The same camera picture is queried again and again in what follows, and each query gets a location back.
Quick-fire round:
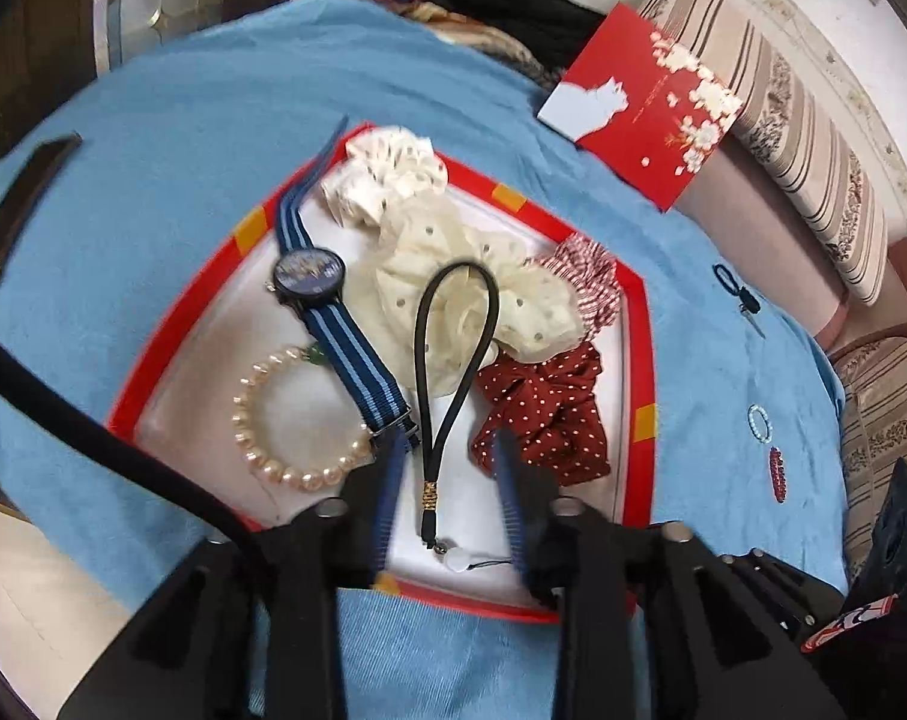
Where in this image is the long striped floral pillow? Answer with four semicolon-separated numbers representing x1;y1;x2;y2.
637;0;890;307

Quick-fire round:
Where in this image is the blue striped wristwatch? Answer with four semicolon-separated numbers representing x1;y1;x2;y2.
264;116;418;458

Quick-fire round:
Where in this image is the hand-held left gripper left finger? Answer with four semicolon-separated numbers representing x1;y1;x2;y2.
59;431;409;720

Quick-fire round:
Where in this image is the silver metal frame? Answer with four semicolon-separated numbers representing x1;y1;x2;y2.
93;0;304;68

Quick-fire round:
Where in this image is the dark wooden cabinet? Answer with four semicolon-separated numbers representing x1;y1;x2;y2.
0;0;101;173

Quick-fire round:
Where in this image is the red polka dot scrunchie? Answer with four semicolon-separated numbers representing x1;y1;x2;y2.
469;341;612;487

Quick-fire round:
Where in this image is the cream dotted scrunchie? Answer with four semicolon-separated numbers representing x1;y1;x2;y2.
344;191;585;395

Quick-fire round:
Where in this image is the small red bead bracelet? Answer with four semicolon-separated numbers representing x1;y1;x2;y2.
768;446;792;503

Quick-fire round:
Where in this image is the black cable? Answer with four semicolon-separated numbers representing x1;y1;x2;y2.
0;319;274;541

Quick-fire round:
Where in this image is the red box with white inside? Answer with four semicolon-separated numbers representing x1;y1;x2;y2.
106;122;660;625

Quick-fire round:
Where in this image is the pink sofa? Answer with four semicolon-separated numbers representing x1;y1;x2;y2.
678;142;907;361

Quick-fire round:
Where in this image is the blue blanket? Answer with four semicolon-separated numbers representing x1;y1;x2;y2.
0;0;852;720

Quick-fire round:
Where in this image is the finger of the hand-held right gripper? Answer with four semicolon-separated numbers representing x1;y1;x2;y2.
723;549;845;635

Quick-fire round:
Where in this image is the black strap with gold bead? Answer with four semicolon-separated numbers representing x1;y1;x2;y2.
413;260;514;575

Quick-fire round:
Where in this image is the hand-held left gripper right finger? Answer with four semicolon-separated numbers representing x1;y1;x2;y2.
493;427;848;720

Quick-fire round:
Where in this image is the pearl bracelet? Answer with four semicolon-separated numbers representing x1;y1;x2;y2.
233;345;375;494

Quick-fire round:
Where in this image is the black rectangular object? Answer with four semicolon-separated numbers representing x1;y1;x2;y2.
0;133;84;287

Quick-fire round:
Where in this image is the red plaid scrunchie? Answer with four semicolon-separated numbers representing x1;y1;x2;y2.
524;234;623;335

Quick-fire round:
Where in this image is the red lid with white flowers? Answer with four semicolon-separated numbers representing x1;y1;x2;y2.
535;4;743;212

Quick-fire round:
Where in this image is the small black clip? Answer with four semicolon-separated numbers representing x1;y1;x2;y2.
712;262;765;338

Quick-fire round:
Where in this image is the wide striped floral pillow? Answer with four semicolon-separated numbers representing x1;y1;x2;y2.
828;336;907;578

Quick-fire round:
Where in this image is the white cherry print scrunchie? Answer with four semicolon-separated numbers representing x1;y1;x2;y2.
319;126;450;230

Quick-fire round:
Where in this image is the pile of dark clothes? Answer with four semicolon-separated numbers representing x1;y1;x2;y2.
374;0;619;91

